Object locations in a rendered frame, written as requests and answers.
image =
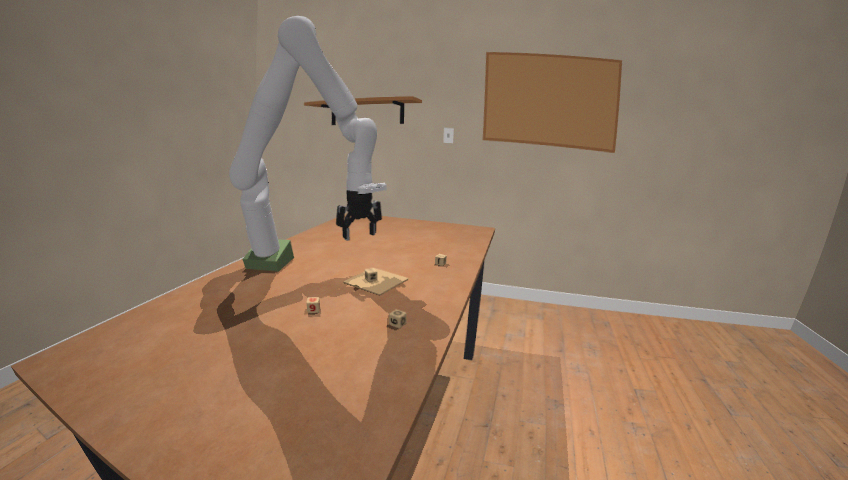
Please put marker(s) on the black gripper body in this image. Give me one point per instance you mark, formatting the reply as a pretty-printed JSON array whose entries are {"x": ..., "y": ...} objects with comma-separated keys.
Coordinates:
[{"x": 354, "y": 201}]

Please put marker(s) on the tan flat mat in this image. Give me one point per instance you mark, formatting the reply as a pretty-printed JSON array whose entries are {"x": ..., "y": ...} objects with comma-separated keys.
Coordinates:
[{"x": 386, "y": 281}]

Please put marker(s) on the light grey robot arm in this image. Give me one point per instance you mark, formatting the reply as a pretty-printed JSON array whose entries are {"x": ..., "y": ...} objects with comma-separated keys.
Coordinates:
[{"x": 297, "y": 36}]

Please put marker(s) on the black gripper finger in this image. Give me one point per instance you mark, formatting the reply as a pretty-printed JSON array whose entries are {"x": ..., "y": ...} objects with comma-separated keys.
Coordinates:
[
  {"x": 340, "y": 221},
  {"x": 373, "y": 218}
]

